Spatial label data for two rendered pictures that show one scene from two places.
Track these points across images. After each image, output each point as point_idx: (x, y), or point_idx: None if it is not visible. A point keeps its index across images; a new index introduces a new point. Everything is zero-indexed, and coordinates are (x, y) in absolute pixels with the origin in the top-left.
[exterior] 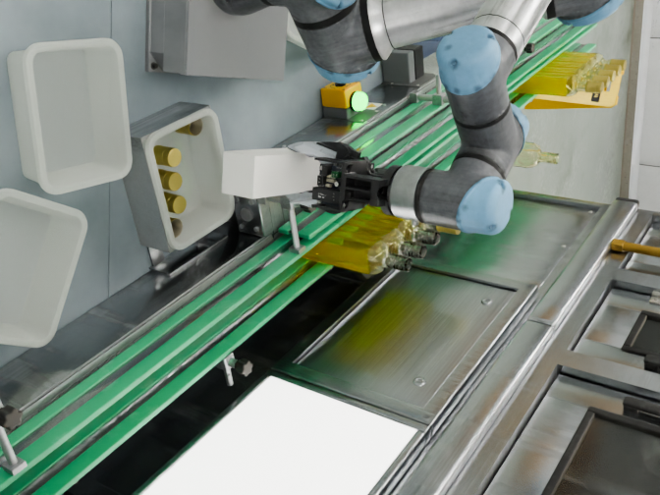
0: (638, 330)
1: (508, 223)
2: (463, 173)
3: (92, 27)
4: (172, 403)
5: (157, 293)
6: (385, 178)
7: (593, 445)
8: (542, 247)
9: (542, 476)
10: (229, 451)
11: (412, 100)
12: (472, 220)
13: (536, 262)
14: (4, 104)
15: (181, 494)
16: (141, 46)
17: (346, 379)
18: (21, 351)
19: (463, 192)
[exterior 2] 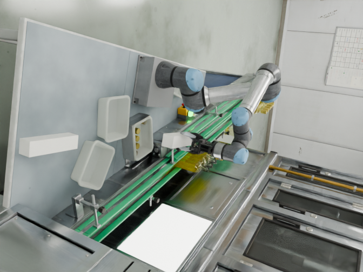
0: (277, 195)
1: None
2: (235, 146)
3: (120, 90)
4: None
5: (129, 174)
6: (212, 145)
7: (264, 228)
8: (247, 165)
9: (249, 237)
10: (153, 226)
11: (206, 113)
12: (237, 160)
13: (245, 171)
14: (95, 114)
15: (140, 238)
16: (131, 95)
17: (187, 205)
18: (88, 191)
19: (235, 151)
